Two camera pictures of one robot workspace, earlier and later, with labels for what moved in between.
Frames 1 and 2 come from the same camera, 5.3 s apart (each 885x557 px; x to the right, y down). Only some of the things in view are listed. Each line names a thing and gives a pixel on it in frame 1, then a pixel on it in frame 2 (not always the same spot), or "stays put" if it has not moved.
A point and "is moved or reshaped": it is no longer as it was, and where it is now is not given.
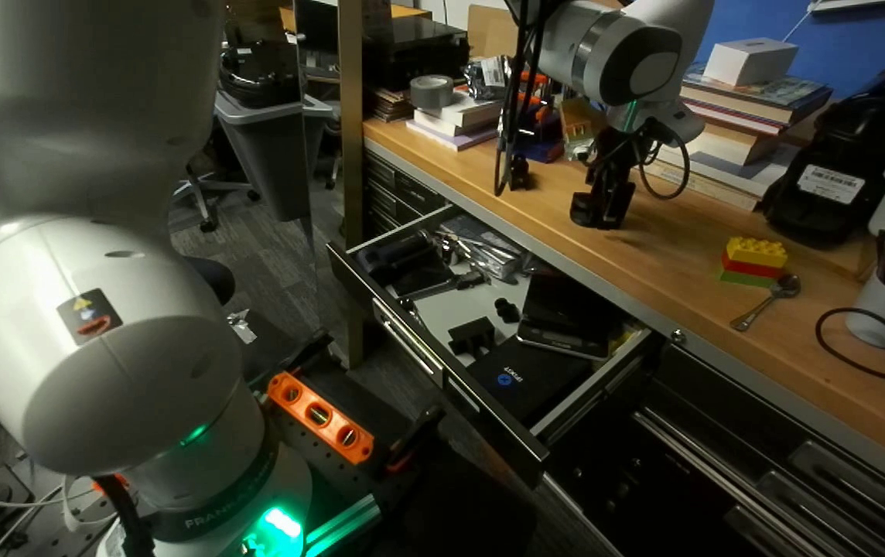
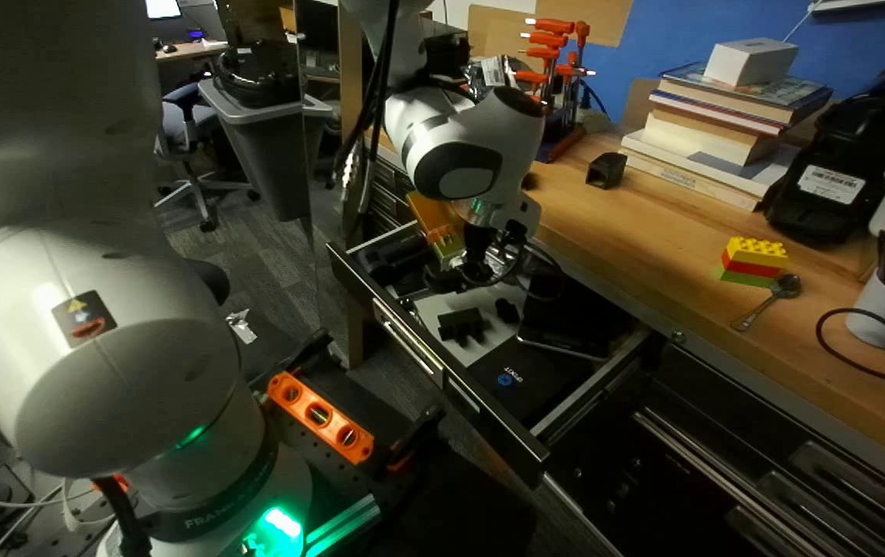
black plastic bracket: [475, 338] is moved or reshaped
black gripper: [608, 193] -> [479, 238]
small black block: [507, 310] stays put
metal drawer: [509, 331] stays put
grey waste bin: [283, 147] stays put
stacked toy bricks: [753, 262] stays put
